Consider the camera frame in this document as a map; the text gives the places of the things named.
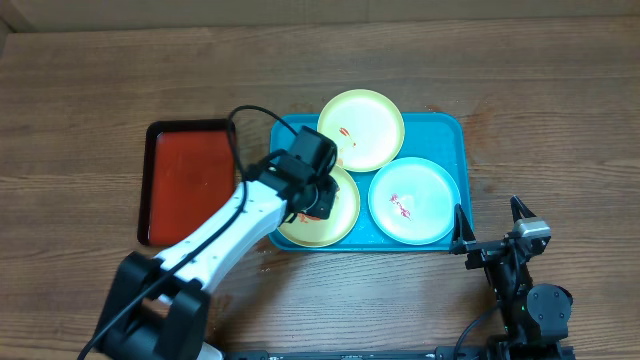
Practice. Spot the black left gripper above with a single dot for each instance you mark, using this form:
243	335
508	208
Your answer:
322	207

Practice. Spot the yellow plate front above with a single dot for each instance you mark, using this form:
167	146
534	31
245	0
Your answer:
312	232

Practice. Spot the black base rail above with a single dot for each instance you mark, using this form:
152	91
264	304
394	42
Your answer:
350	355

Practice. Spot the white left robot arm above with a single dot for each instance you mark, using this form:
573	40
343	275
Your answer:
157	308

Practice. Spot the light blue plate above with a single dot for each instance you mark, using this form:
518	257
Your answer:
412	200

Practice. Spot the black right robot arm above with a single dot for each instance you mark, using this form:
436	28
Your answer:
535	317

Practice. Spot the red black tray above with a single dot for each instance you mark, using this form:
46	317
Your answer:
188	174

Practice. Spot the yellow plate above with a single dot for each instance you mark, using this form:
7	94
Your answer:
312	232
366	126

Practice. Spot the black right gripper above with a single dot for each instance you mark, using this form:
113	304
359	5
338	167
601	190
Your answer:
483	250

